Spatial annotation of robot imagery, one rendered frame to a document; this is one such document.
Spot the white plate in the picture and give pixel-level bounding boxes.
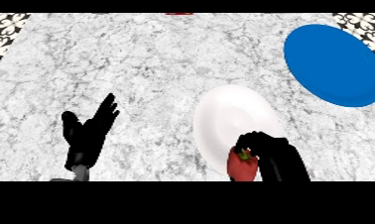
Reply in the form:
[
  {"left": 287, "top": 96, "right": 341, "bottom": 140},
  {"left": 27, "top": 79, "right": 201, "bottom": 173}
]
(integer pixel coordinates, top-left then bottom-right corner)
[{"left": 192, "top": 84, "right": 287, "bottom": 176}]

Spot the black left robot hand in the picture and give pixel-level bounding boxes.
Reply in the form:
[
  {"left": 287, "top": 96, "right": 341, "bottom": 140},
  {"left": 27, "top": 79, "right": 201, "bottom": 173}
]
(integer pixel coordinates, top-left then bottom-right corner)
[{"left": 61, "top": 92, "right": 121, "bottom": 171}]

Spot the red bell pepper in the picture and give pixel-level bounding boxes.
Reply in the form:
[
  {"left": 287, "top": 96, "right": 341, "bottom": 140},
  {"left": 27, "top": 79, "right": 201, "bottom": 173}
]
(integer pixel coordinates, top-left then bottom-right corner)
[{"left": 226, "top": 146, "right": 262, "bottom": 182}]

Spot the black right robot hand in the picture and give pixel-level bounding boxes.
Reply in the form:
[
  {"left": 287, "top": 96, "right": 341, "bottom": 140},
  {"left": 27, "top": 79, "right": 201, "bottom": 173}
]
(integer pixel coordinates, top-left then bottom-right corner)
[{"left": 234, "top": 131, "right": 312, "bottom": 182}]

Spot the blue plate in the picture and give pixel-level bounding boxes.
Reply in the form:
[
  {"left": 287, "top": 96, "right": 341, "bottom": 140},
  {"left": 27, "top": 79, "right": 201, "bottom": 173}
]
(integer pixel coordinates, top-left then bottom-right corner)
[{"left": 282, "top": 24, "right": 375, "bottom": 108}]

